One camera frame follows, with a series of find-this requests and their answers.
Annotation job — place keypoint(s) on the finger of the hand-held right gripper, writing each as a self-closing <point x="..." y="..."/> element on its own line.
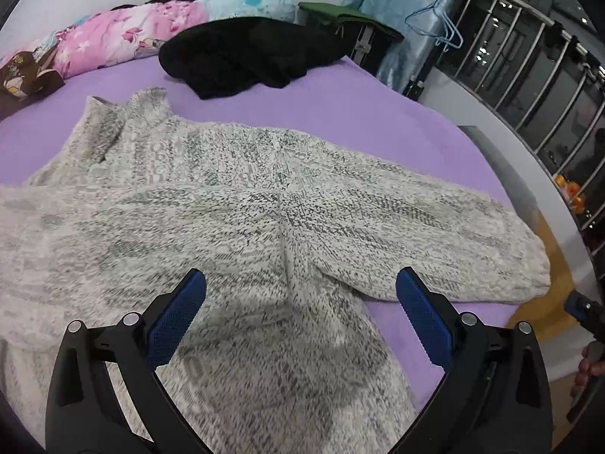
<point x="575" y="305"/>

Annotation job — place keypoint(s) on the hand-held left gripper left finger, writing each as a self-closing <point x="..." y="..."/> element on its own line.
<point x="176" y="321"/>

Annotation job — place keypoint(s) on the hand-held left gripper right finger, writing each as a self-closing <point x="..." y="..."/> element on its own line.
<point x="423" y="321"/>

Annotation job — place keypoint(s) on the grey white knit sweater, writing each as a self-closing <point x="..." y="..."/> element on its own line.
<point x="227" y="208"/>

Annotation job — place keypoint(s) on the person's right hand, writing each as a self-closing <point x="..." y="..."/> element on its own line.
<point x="588" y="369"/>

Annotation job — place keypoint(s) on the orange object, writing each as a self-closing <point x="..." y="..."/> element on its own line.
<point x="572" y="194"/>

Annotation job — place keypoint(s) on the purple bed sheet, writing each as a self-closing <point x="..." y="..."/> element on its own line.
<point x="340" y="104"/>

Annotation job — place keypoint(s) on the metal railing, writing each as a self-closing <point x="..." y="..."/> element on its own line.
<point x="534" y="71"/>

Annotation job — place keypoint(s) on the black garment pile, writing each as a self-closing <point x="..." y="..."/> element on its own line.
<point x="246" y="56"/>

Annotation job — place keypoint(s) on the brown printed cloth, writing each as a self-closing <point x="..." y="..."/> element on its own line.
<point x="23" y="78"/>

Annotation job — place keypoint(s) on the pink blue floral quilt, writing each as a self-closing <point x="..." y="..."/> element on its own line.
<point x="142" y="28"/>

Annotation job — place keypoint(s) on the green cloth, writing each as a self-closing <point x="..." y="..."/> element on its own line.
<point x="345" y="14"/>

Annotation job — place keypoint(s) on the light blue satin curtain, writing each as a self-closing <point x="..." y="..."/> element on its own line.
<point x="401" y="4"/>

